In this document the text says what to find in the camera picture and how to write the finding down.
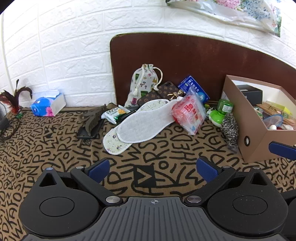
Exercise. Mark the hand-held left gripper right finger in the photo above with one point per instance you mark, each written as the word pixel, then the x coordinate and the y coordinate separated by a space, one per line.
pixel 206 169

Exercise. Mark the monogram phone case gold charm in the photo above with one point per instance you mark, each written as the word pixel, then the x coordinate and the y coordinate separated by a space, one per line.
pixel 167 89

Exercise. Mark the blue medicine box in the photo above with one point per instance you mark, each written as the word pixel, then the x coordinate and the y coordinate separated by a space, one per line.
pixel 192 87

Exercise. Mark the red printed plastic packet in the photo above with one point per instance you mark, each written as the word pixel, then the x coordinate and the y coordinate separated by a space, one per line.
pixel 188 115

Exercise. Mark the green mosquito repellent heater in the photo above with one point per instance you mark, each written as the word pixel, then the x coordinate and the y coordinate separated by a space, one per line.
pixel 216 117

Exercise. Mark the steel wool scrubber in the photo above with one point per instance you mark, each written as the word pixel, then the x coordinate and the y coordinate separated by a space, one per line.
pixel 229 127

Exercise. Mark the green white snack packet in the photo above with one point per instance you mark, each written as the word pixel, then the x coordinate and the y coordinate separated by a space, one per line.
pixel 112 114

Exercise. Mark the blue pink tissue pack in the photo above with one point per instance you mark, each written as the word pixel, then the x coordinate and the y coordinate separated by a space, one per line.
pixel 45 106

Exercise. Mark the white floral fabric insole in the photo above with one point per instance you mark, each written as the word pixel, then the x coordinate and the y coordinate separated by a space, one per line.
pixel 143 125
pixel 113 141

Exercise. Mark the blue-rimmed plastic cup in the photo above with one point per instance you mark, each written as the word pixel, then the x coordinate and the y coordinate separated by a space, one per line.
pixel 274 120

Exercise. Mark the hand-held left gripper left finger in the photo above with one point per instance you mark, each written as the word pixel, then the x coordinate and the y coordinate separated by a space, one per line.
pixel 100 170

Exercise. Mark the black smartphone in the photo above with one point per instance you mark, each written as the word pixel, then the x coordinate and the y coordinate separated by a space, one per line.
pixel 83 136

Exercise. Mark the dark red feather toy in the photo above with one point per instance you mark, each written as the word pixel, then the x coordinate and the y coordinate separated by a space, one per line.
pixel 11 102

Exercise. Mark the black box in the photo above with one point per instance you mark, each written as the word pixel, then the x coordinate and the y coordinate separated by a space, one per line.
pixel 251 92

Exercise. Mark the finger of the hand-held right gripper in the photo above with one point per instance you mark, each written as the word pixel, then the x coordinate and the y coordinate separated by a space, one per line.
pixel 281 149

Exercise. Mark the brown monogram phone case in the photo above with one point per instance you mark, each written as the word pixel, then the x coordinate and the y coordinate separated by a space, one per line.
pixel 148 98

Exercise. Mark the brown cardboard box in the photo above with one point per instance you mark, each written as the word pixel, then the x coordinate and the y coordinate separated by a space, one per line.
pixel 254 129

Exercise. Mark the brown wooden headboard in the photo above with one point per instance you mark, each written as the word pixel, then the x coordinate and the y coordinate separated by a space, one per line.
pixel 185 58

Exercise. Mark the floral plastic bag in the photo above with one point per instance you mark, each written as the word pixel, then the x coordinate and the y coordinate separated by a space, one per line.
pixel 231 9

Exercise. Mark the brown hair claw clip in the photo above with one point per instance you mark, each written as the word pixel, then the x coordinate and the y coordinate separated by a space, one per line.
pixel 91 120

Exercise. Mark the letter-printed brown blanket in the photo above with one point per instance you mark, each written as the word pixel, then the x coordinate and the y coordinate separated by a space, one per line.
pixel 57 148

